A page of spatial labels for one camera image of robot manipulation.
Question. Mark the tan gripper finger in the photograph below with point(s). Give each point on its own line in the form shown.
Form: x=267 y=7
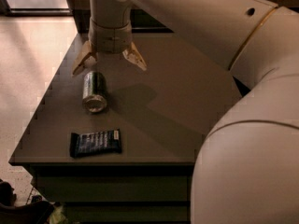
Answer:
x=132 y=55
x=87 y=51

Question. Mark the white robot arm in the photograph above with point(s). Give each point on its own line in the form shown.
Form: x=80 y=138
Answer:
x=247 y=170

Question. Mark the wooden counter shelf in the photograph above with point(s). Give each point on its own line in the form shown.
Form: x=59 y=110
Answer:
x=113 y=14

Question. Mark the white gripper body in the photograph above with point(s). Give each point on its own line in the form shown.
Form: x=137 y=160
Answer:
x=111 y=39

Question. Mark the dark brown bag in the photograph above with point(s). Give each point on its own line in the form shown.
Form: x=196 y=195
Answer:
x=33 y=213

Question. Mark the dark blue snack bar wrapper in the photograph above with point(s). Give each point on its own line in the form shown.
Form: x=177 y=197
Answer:
x=90 y=144

